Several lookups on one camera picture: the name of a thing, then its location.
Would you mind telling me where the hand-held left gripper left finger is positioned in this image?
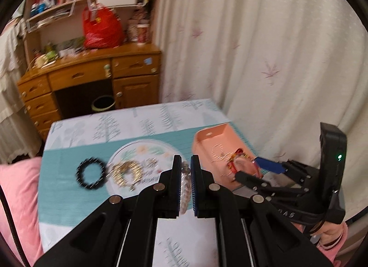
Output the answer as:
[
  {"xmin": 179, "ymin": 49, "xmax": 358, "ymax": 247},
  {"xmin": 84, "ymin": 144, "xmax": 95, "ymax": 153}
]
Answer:
[{"xmin": 34, "ymin": 154, "xmax": 182, "ymax": 267}]

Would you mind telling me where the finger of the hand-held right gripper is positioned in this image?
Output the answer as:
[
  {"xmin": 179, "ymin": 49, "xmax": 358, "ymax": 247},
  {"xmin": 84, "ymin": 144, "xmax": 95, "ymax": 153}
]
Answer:
[
  {"xmin": 234, "ymin": 171, "xmax": 314, "ymax": 202},
  {"xmin": 254, "ymin": 157, "xmax": 318, "ymax": 189}
]

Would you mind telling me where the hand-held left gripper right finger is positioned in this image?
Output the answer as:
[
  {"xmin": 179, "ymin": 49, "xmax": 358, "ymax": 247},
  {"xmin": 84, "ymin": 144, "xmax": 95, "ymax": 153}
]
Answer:
[{"xmin": 190, "ymin": 154, "xmax": 335, "ymax": 267}]

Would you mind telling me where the grey bead bracelet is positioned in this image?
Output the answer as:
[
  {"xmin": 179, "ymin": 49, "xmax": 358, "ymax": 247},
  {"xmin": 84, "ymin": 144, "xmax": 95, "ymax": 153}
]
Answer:
[{"xmin": 180, "ymin": 161, "xmax": 193, "ymax": 215}]

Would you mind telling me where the red bead bracelet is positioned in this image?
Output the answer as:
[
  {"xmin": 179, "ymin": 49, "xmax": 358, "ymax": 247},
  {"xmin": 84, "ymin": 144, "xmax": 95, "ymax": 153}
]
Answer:
[{"xmin": 226, "ymin": 148, "xmax": 259, "ymax": 179}]

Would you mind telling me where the pink plastic tray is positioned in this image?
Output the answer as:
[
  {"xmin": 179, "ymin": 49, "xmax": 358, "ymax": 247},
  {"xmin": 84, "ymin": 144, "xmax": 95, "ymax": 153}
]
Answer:
[{"xmin": 192, "ymin": 123, "xmax": 263, "ymax": 190}]

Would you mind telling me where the black bead bracelet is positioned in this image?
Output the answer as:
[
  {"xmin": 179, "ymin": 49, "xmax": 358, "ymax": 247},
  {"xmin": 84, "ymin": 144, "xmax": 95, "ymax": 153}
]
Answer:
[{"xmin": 76, "ymin": 156, "xmax": 108, "ymax": 189}]

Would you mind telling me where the person's right forearm pink sleeve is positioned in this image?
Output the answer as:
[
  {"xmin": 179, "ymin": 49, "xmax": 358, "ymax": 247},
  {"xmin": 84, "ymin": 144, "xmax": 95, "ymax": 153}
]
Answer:
[{"xmin": 310, "ymin": 222, "xmax": 350, "ymax": 267}]

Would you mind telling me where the tree print tablecloth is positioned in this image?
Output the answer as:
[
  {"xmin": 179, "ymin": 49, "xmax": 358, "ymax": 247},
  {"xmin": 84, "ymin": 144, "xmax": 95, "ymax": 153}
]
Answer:
[{"xmin": 39, "ymin": 99, "xmax": 259, "ymax": 267}]

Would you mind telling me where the round waste bin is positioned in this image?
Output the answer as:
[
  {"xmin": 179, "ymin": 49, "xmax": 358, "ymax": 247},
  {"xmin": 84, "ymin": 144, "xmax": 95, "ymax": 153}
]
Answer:
[{"xmin": 91, "ymin": 95, "xmax": 116, "ymax": 112}]

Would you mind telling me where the white leaf print curtain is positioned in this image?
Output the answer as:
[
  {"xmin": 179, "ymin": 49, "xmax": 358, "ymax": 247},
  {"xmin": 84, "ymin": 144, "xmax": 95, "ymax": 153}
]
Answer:
[{"xmin": 155, "ymin": 0, "xmax": 367, "ymax": 227}]

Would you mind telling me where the wooden desk with drawers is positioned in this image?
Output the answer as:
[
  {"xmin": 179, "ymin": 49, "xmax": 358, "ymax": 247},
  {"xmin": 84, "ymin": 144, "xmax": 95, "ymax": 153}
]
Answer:
[{"xmin": 17, "ymin": 43, "xmax": 162, "ymax": 141}]

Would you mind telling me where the red and white cup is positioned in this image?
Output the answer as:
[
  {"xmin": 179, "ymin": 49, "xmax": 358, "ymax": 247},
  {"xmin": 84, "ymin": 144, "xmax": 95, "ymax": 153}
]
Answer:
[{"xmin": 136, "ymin": 24, "xmax": 150, "ymax": 45}]

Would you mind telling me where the pink blanket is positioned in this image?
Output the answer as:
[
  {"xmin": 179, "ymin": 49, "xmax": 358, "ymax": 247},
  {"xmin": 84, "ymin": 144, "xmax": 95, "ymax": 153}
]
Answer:
[{"xmin": 0, "ymin": 156, "xmax": 44, "ymax": 267}]

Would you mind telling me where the red plastic bag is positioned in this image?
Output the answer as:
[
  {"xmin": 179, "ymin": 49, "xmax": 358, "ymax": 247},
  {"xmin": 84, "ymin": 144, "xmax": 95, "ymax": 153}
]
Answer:
[{"xmin": 82, "ymin": 5, "xmax": 126, "ymax": 49}]

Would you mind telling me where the lace-covered piano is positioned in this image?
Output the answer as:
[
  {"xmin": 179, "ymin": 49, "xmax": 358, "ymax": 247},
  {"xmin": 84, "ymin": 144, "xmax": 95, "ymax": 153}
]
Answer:
[{"xmin": 0, "ymin": 18, "xmax": 43, "ymax": 165}]

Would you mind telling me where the black cable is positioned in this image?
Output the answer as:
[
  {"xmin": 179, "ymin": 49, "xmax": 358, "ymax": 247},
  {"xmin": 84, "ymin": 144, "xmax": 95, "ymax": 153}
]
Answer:
[{"xmin": 0, "ymin": 184, "xmax": 32, "ymax": 267}]

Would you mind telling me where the white wire shelf basket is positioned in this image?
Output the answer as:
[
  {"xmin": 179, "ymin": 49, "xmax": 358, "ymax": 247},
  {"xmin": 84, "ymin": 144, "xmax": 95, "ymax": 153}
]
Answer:
[{"xmin": 25, "ymin": 5, "xmax": 73, "ymax": 32}]

